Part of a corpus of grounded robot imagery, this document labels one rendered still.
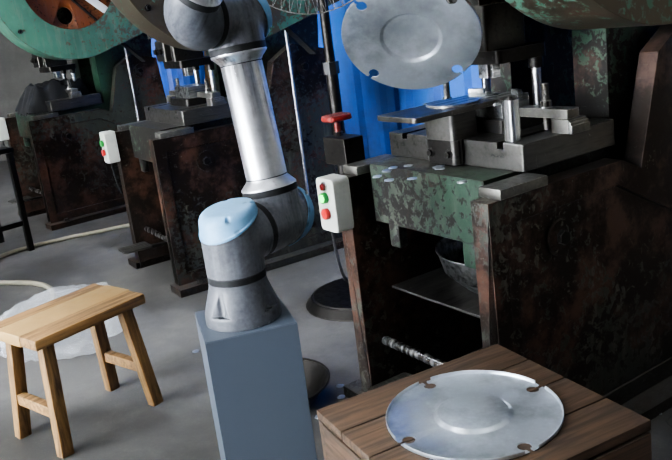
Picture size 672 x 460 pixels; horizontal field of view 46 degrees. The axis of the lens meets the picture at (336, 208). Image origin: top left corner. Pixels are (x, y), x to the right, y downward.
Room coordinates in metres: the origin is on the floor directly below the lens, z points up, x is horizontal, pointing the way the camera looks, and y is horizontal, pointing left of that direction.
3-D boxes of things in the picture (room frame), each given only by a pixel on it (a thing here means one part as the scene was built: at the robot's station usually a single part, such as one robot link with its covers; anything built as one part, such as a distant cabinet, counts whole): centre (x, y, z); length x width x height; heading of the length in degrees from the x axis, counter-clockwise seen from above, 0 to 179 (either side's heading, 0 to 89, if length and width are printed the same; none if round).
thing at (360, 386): (2.17, -0.38, 0.45); 0.92 x 0.12 x 0.90; 123
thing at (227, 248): (1.50, 0.21, 0.62); 0.13 x 0.12 x 0.14; 142
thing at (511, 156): (1.87, -0.40, 0.68); 0.45 x 0.30 x 0.06; 33
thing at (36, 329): (2.02, 0.76, 0.16); 0.34 x 0.24 x 0.34; 140
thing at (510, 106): (1.65, -0.39, 0.75); 0.03 x 0.03 x 0.10; 33
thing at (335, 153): (2.01, -0.04, 0.62); 0.10 x 0.06 x 0.20; 33
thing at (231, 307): (1.49, 0.21, 0.50); 0.15 x 0.15 x 0.10
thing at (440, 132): (1.77, -0.26, 0.72); 0.25 x 0.14 x 0.14; 123
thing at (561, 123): (1.73, -0.49, 0.76); 0.17 x 0.06 x 0.10; 33
